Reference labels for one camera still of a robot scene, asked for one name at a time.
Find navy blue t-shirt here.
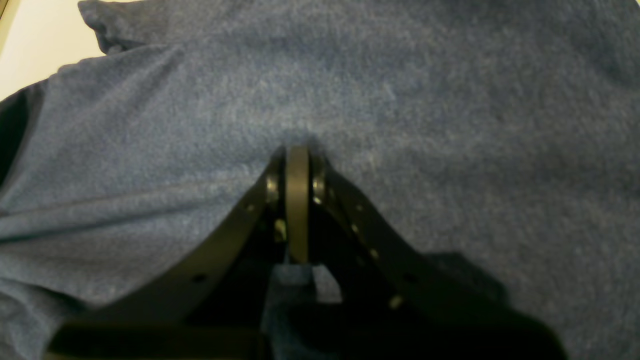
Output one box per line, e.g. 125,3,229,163
1,0,640,360

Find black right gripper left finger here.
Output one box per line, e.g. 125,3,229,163
47,146,311,360

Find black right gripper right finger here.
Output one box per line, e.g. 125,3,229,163
310,153,567,360

